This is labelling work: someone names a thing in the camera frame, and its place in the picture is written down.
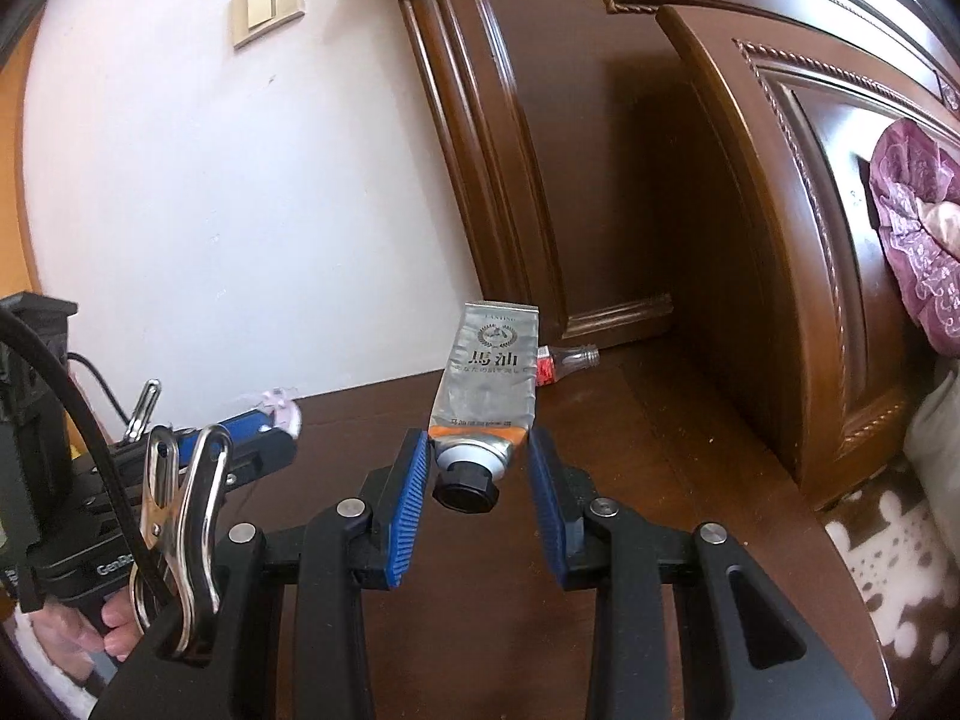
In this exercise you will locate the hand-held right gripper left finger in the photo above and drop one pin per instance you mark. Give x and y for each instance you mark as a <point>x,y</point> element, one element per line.
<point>405,517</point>

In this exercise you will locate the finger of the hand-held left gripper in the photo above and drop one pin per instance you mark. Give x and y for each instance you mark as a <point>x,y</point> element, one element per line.
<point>262,459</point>
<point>236,426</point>

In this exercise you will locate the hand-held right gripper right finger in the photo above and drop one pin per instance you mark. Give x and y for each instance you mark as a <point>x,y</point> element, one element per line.
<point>547,517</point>

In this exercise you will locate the torn pink wrapper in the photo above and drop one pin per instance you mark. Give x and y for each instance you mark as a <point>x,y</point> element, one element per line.
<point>279,412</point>

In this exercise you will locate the silver tube black cap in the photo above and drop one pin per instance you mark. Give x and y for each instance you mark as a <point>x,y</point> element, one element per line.
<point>487,382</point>

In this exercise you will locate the person's left hand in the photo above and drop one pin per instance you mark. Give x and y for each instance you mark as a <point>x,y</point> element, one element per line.
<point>124,626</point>

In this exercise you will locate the silver metal clip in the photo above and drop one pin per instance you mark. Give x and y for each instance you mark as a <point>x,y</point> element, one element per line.
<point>199,525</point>
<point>142,409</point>

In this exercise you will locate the wooden nightstand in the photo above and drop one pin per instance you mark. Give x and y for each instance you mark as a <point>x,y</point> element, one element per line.
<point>675,465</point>

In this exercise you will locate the clear bottle red label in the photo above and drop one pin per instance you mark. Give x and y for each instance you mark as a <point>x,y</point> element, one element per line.
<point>566,364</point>

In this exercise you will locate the brown spotted blanket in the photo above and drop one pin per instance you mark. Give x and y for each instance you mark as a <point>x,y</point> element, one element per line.
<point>907,585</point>

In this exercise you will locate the wooden headboard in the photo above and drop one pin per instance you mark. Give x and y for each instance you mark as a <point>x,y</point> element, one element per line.
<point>675,165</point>

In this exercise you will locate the grey pillow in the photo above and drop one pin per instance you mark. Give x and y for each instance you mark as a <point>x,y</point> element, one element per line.
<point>937,442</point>

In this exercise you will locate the purple lace pillow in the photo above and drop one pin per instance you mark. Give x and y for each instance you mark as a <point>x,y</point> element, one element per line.
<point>922,240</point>

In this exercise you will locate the wooden door frame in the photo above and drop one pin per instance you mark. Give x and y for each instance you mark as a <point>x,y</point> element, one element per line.
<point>15,165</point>

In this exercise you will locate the beige wall switch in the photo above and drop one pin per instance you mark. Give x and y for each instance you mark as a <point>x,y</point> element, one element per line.
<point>266,4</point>

